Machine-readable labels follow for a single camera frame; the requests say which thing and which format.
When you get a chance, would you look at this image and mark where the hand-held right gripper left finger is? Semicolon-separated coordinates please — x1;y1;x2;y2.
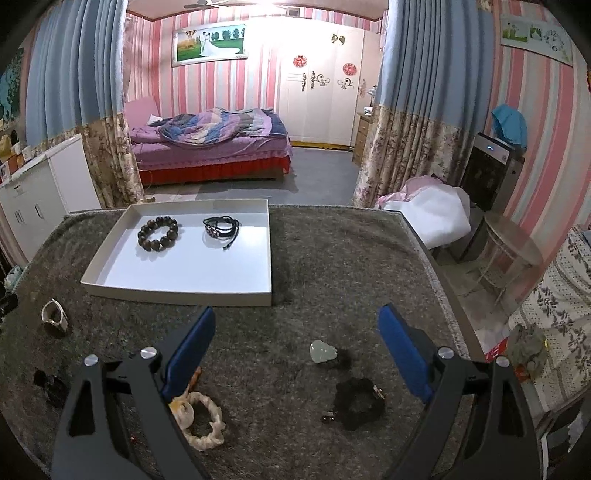
52;306;218;480

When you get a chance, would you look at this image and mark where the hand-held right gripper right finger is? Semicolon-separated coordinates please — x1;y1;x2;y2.
378;304;542;480

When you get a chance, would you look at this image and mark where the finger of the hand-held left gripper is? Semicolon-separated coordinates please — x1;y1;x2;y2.
0;294;19;325

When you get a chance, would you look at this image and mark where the silver bangle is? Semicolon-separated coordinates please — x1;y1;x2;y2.
41;298;71;339

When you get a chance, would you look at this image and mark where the black fuzzy scrunchie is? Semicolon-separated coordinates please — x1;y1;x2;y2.
334;377;387;431

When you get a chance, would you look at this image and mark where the pale jade pendant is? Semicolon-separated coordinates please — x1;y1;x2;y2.
310;340;339;366

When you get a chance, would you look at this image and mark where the white shallow tray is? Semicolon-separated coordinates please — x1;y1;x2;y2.
80;198;274;308

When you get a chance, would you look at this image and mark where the cream bead bracelet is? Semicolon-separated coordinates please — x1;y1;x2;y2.
168;367;227;451

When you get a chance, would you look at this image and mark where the dark hair clip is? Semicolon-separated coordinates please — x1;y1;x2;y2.
33;369;70;408

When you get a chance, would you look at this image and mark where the red packet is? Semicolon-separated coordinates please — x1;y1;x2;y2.
485;338;511;361

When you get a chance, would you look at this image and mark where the white low cabinet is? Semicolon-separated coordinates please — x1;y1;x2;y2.
0;134;102;265

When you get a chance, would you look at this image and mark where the grey green cloth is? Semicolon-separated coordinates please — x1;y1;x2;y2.
508;325;548;376

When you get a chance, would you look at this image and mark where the white and pink cover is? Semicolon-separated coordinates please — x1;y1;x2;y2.
376;175;472;253

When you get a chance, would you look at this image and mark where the round glass side table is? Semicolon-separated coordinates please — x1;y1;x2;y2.
475;212;546;315

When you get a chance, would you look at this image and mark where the floral sofa cover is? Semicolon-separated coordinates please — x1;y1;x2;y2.
508;225;591;416

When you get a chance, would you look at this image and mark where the purple bed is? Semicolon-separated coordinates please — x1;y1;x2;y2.
127;99;294;188

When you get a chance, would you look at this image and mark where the black standing appliance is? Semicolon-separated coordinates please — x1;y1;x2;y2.
460;132;525;214

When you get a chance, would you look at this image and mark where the wooden nightstand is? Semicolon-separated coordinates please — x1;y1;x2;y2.
352;113;373;165

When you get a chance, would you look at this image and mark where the striped purple quilt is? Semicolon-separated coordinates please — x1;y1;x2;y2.
159;107;288;147

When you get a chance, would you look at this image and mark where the blue floral curtain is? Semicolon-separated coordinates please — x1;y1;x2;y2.
353;0;498;211
25;0;147;209

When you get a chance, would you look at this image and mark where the pink headboard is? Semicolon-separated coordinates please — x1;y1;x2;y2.
126;96;161;131

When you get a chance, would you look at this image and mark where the blue cloth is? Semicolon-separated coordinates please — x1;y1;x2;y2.
491;104;528;156

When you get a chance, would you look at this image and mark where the white wardrobe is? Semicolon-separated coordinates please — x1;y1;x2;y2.
263;28;371;145

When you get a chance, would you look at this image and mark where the framed wedding photo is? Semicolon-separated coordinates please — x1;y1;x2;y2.
171;23;248;68

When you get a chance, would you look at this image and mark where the ceiling fan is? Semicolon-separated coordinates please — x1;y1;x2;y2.
182;0;242;10

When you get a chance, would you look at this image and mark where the dark wooden bead bracelet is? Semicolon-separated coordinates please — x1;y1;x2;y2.
137;215;180;252

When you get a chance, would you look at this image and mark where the black leather cord bracelet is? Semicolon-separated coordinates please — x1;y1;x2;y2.
202;216;242;251

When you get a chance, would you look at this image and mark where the green wall picture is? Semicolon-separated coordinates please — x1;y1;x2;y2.
0;46;27;136

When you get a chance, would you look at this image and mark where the wall poster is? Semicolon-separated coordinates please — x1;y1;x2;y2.
501;13;574;66

